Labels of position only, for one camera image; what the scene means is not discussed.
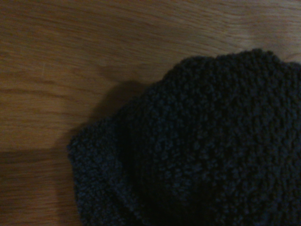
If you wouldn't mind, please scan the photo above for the dark towel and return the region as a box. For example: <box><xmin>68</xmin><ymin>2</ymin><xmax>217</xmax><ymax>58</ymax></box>
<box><xmin>66</xmin><ymin>48</ymin><xmax>301</xmax><ymax>226</ymax></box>

